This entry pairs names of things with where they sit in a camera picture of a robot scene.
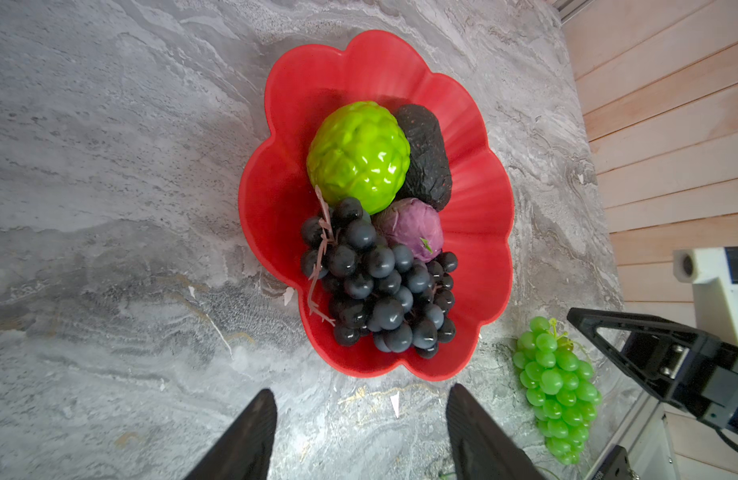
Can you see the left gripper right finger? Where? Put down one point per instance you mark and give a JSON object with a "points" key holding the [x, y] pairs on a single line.
{"points": [[480, 448]]}

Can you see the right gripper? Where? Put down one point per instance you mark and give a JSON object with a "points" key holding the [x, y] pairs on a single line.
{"points": [[680, 365]]}

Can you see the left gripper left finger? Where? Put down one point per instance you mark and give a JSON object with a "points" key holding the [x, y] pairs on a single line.
{"points": [[244, 451]]}

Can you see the green grape bunch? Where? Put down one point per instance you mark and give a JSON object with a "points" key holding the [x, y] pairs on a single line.
{"points": [[558, 384]]}

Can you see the black grape bunch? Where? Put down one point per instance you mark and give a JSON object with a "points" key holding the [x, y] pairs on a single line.
{"points": [[362, 286]]}

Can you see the purple fig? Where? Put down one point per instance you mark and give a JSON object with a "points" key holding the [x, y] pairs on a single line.
{"points": [[413, 223]]}

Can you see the dark avocado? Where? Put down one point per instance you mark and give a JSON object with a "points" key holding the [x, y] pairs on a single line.
{"points": [[429, 177]]}

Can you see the green custard apple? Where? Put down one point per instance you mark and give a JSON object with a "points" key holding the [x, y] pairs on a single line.
{"points": [[359, 151]]}

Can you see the red flower-shaped fruit bowl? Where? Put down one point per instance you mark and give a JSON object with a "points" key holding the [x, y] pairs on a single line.
{"points": [[275, 197]]}

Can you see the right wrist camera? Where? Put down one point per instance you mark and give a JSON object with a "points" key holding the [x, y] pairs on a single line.
{"points": [[713, 275]]}

